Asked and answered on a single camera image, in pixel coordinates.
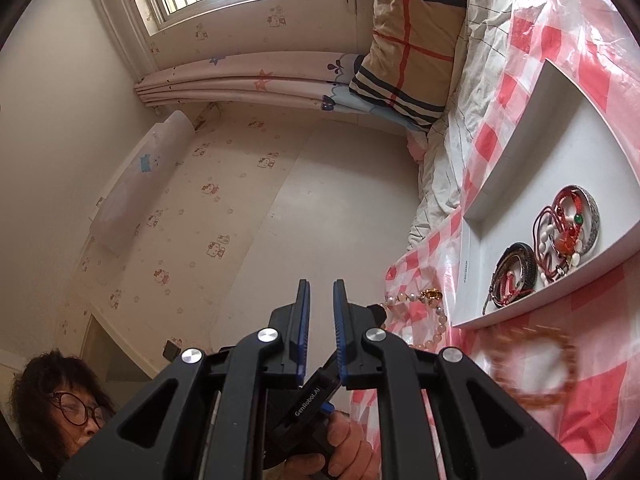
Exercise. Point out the plaid pillow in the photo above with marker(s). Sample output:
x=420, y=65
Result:
x=410, y=35

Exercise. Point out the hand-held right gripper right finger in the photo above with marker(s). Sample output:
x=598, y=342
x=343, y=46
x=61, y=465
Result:
x=341, y=330

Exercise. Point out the plastic covered air conditioner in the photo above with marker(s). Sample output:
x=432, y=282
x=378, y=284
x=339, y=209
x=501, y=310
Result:
x=145, y=180

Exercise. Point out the white striped blanket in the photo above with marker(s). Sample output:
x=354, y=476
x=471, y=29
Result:
x=480, y=60

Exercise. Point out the pink checkered plastic sheet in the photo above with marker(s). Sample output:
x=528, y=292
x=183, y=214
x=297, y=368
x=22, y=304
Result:
x=575, y=10

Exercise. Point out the white cardboard box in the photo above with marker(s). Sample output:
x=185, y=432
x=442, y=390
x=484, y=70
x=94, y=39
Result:
x=550, y=135

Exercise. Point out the amber pendant charm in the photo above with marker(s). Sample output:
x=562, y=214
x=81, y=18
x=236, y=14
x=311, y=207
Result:
x=432, y=296

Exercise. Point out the silver bangle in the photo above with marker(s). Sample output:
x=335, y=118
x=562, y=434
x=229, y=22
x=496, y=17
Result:
x=595, y=220

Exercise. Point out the pink curtain blue print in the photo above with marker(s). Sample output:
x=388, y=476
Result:
x=225, y=77

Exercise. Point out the round eyeglasses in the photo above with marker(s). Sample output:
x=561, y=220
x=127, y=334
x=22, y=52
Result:
x=65, y=402

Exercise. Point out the pink cloth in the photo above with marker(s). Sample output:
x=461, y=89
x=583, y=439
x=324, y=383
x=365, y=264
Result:
x=417, y=145

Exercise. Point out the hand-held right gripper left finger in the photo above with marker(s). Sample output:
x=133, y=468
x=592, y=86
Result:
x=304, y=330

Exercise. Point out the person's head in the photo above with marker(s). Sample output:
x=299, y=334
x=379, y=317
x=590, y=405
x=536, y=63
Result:
x=40, y=410

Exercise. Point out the small black device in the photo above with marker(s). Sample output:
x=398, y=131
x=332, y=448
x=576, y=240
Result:
x=173, y=350

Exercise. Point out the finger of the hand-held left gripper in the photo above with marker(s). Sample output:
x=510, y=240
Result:
x=379, y=315

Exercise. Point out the person's left hand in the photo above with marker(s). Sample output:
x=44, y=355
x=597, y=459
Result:
x=350, y=450

